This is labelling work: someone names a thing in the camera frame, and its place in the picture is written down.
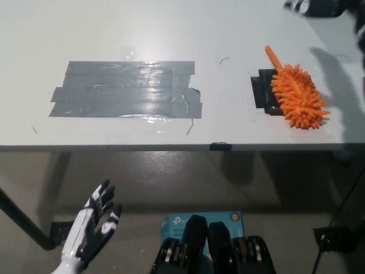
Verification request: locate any black tape square patch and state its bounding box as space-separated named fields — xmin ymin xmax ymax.
xmin=250 ymin=68 xmax=313 ymax=116

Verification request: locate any orange microfibre duster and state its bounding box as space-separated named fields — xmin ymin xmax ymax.
xmin=264 ymin=45 xmax=332 ymax=131

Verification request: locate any robot right hand white black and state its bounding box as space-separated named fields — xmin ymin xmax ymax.
xmin=283 ymin=0 xmax=351 ymax=18

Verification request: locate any thin black table leg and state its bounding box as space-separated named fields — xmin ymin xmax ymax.
xmin=330 ymin=175 xmax=365 ymax=228

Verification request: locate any grey duct tape patch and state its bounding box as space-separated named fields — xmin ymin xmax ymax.
xmin=48 ymin=61 xmax=204 ymax=119

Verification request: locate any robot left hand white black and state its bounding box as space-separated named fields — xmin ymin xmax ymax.
xmin=61 ymin=179 xmax=123 ymax=267

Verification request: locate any thick black table leg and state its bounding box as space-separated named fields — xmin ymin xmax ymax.
xmin=0 ymin=187 xmax=56 ymax=252

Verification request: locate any black tape patch on floor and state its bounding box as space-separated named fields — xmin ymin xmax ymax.
xmin=50 ymin=220 xmax=76 ymax=247

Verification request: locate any teal router cardboard box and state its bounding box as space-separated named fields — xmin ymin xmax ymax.
xmin=160 ymin=211 xmax=245 ymax=257

